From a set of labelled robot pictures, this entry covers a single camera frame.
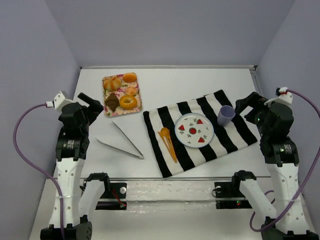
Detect metal tongs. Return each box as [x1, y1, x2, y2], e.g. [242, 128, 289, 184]
[94, 120, 145, 160]

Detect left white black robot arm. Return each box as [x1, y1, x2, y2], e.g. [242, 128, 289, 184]
[40, 91, 110, 240]

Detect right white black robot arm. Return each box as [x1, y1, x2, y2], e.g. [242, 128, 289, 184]
[231, 87, 320, 240]

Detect round scored bread roll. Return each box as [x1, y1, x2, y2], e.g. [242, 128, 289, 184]
[102, 76, 122, 92]

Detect chocolate croissant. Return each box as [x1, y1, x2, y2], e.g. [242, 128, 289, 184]
[104, 92, 120, 112]

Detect purple plastic cup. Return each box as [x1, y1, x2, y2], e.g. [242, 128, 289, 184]
[217, 105, 236, 127]

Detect floral tray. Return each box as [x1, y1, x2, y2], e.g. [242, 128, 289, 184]
[102, 73, 143, 117]

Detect small glazed bun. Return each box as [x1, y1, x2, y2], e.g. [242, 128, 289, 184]
[125, 86, 138, 96]

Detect orange bun top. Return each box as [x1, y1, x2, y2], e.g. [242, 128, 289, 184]
[122, 72, 137, 83]

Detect watermelon pattern plate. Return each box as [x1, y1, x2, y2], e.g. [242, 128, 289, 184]
[174, 113, 215, 149]

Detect orange plastic spoon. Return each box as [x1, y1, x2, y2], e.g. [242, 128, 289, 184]
[160, 127, 174, 153]

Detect orange plastic fork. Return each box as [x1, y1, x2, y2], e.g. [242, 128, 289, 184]
[158, 131, 178, 164]

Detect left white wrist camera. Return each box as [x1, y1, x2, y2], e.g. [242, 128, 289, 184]
[45, 90, 75, 113]

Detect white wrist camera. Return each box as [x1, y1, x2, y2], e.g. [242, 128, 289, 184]
[45, 90, 75, 113]
[264, 87, 293, 106]

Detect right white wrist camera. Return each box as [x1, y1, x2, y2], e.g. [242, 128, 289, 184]
[264, 87, 293, 106]

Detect golden ring donut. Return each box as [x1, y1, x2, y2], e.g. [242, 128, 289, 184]
[119, 95, 138, 110]

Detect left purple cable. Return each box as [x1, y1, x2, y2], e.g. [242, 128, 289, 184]
[12, 103, 66, 240]

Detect purple cable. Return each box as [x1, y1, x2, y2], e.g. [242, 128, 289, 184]
[12, 103, 66, 240]
[249, 89, 320, 232]

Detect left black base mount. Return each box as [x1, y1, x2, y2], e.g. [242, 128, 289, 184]
[95, 181, 128, 211]

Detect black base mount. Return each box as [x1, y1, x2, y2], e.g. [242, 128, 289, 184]
[211, 181, 252, 210]
[95, 181, 128, 211]

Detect metal rail bar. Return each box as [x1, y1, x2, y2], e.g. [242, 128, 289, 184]
[80, 175, 272, 181]

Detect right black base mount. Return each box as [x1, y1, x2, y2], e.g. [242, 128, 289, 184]
[211, 181, 252, 210]

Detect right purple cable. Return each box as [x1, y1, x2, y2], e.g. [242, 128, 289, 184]
[249, 89, 320, 232]

